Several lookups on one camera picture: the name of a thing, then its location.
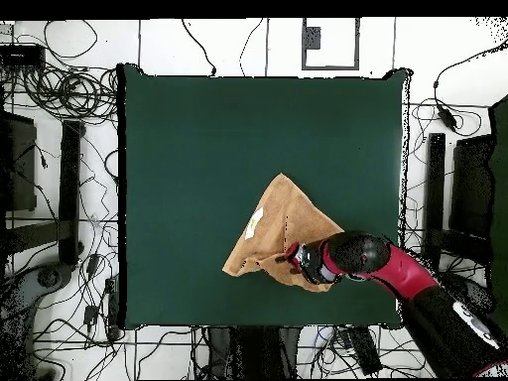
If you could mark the tan terry towel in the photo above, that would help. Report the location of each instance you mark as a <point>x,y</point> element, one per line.
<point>274,230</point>

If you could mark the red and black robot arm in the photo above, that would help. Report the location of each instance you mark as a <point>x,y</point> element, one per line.
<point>405,278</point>

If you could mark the flat black device box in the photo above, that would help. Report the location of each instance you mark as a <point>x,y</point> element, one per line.
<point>20,55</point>

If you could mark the black power strip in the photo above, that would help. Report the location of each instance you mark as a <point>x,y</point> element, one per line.
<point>363,351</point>

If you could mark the long black bar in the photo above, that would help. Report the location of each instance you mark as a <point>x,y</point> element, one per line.
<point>70,190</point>
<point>435,182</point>

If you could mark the dark green table cloth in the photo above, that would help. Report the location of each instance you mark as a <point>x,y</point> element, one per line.
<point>178,119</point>

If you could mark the dark stand base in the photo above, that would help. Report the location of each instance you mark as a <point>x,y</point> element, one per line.
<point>47,276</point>
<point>472,291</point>

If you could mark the large black box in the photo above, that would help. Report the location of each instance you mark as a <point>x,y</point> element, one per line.
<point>472,186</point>
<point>20,166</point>

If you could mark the small black plug adapter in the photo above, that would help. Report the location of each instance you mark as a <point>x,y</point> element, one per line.
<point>90,314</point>

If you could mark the black power adapter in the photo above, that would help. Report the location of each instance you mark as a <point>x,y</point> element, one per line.
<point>447,118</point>

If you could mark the dark grey square plate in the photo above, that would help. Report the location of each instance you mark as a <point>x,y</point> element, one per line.
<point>312,38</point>

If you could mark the dark green draped cloth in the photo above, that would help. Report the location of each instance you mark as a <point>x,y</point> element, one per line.
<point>501,178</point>

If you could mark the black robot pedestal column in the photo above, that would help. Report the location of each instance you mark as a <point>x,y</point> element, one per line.
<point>254,353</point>

